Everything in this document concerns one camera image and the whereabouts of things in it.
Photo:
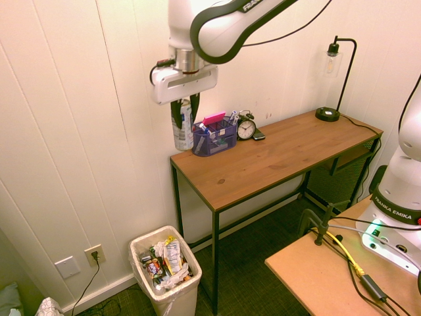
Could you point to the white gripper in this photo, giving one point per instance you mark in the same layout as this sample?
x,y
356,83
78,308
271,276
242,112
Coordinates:
x,y
184,84

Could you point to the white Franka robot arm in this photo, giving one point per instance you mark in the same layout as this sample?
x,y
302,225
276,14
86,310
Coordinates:
x,y
213,29

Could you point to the white trash bin with liner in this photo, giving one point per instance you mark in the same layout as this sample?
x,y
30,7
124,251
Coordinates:
x,y
177,296

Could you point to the white blue-capped marker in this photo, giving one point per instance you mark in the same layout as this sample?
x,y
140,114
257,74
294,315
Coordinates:
x,y
204,128
232,115

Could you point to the pink sticky note pad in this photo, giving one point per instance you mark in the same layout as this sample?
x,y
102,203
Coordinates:
x,y
213,117

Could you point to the blue mesh desk organizer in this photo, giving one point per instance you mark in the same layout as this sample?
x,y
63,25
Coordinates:
x,y
205,145

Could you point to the green pack in drawer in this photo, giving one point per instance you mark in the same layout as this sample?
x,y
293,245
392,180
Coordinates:
x,y
221,143

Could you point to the black alarm clock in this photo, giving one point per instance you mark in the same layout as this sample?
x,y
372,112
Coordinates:
x,y
246,129

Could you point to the black keypad mobile phone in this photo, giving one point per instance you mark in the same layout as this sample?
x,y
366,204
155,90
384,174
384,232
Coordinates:
x,y
259,136

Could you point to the black desk lamp glass shade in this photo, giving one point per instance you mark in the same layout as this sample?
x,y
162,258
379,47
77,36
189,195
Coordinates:
x,y
327,114

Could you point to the yellow snack bag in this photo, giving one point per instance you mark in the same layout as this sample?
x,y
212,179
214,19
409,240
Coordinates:
x,y
171,255

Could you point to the dark candy wrapper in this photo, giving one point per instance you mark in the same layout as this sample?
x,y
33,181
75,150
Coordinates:
x,y
153,267

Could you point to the crumpled white paper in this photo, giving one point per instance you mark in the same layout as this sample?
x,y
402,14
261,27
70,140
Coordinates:
x,y
176,278

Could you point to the black table clamp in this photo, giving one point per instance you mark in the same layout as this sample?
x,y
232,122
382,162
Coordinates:
x,y
320,227

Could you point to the patterned white cloth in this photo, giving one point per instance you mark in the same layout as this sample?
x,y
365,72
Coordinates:
x,y
48,307

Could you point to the black power adapter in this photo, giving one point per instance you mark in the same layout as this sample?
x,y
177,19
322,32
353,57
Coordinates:
x,y
373,287

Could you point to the pale teal cushion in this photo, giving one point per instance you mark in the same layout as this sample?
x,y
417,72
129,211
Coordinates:
x,y
8,298

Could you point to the wooden desk black metal frame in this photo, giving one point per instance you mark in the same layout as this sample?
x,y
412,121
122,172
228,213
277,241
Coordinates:
x,y
263,154

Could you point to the beige wall power outlet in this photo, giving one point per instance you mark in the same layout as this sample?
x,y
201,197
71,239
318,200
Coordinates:
x,y
95,255

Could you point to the white blank wall plate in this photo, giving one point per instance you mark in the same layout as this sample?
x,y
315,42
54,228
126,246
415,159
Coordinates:
x,y
67,267

